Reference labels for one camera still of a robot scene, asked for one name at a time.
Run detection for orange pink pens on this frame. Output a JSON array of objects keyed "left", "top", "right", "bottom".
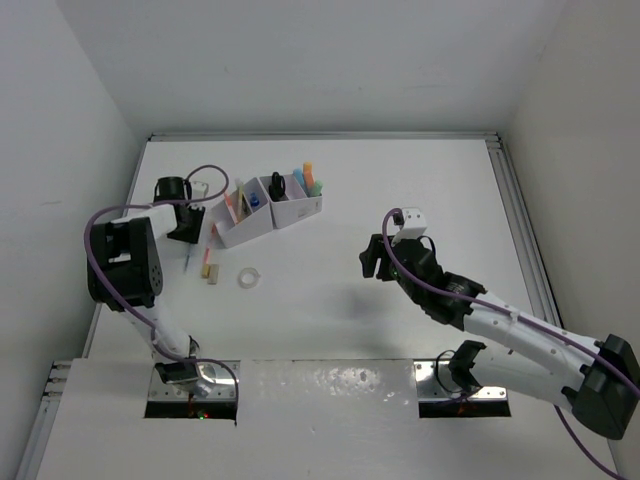
[{"left": 202, "top": 224, "right": 217, "bottom": 266}]

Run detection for white eraser block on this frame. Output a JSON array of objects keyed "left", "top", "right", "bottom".
[{"left": 207, "top": 264, "right": 219, "bottom": 285}]

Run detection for yellow highlighter pen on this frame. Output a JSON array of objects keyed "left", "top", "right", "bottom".
[{"left": 237, "top": 184, "right": 245, "bottom": 222}]

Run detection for clear glue bottle blue cap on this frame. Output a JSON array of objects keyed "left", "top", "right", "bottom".
[{"left": 249, "top": 192, "right": 262, "bottom": 209}]

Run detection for black handled scissors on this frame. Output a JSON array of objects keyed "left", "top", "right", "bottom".
[{"left": 268, "top": 172, "right": 286, "bottom": 202}]

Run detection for blue marker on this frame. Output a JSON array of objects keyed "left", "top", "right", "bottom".
[{"left": 293, "top": 168, "right": 306, "bottom": 190}]

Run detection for green marker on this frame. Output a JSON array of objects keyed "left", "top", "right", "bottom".
[{"left": 309, "top": 180, "right": 323, "bottom": 197}]

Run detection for orange pen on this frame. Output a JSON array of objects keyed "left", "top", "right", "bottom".
[{"left": 224, "top": 192, "right": 238, "bottom": 226}]

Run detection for green black pen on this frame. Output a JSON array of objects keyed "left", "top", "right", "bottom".
[{"left": 235, "top": 178, "right": 251, "bottom": 219}]

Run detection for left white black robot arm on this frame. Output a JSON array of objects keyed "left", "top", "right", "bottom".
[{"left": 84, "top": 176, "right": 207, "bottom": 390}]

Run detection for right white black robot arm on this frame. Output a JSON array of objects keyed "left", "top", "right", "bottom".
[{"left": 359, "top": 234, "right": 639, "bottom": 440}]

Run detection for white organizer lying tilted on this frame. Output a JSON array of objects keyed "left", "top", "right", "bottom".
[{"left": 209, "top": 177, "right": 274, "bottom": 248}]

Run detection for clear tape roll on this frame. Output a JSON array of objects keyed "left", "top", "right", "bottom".
[{"left": 237, "top": 267, "right": 261, "bottom": 289}]

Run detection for white organizer upright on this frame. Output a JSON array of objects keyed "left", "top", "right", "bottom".
[{"left": 258, "top": 174, "right": 323, "bottom": 229}]

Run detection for white front cover board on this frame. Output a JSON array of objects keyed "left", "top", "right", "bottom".
[{"left": 38, "top": 359, "right": 600, "bottom": 479}]

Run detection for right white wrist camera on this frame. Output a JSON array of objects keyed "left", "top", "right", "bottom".
[{"left": 391, "top": 207, "right": 427, "bottom": 246}]

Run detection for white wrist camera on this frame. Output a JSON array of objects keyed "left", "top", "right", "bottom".
[
  {"left": 391, "top": 207, "right": 427, "bottom": 246},
  {"left": 190, "top": 181, "right": 209, "bottom": 201}
]

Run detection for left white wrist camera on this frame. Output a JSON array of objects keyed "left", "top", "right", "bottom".
[{"left": 190, "top": 181, "right": 209, "bottom": 201}]

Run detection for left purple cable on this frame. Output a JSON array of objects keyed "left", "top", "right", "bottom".
[{"left": 82, "top": 164, "right": 241, "bottom": 416}]

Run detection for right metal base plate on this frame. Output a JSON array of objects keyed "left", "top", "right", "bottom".
[{"left": 413, "top": 359, "right": 508, "bottom": 403}]

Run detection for metal base plate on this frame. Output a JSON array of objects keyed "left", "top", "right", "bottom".
[
  {"left": 147, "top": 362, "right": 237, "bottom": 402},
  {"left": 413, "top": 359, "right": 508, "bottom": 403}
]

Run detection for aluminium frame rail right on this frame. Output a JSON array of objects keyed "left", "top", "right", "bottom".
[{"left": 486, "top": 135, "right": 564, "bottom": 327}]

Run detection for aluminium frame rail back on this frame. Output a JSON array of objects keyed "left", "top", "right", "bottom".
[{"left": 148, "top": 131, "right": 501, "bottom": 142}]

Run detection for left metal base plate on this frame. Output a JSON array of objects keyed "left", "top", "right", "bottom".
[{"left": 147, "top": 362, "right": 237, "bottom": 402}]

